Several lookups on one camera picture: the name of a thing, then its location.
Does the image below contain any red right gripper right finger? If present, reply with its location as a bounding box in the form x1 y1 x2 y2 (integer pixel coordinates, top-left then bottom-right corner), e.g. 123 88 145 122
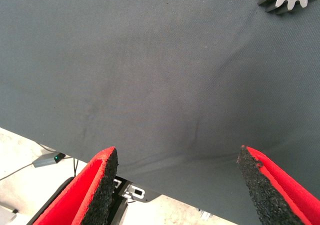
236 144 320 225

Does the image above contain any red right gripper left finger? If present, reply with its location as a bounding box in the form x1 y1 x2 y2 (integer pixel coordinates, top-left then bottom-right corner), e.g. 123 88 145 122
32 146 118 225

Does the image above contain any grey box with green light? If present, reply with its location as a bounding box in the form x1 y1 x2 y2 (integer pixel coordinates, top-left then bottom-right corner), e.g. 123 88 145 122
32 152 66 168

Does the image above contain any grey floor object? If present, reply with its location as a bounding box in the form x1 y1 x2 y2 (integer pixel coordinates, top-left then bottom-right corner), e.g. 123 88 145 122
0 201 20 225

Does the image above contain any dark grey table cloth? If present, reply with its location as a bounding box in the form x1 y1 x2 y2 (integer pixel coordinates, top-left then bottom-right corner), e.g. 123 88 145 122
0 0 320 225

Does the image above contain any black floor cable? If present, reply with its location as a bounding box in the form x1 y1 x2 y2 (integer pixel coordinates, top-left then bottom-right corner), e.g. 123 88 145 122
72 157 80 178

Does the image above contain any black frame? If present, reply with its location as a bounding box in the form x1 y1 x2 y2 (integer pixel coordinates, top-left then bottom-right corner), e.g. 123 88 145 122
26 176 161 225

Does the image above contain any thin grey floor cable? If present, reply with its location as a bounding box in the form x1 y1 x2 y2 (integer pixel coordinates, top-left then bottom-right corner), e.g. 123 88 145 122
0 162 36 182

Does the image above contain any small white metal bracket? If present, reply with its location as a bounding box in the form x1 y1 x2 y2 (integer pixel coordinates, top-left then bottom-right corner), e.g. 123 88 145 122
198 208 213 221

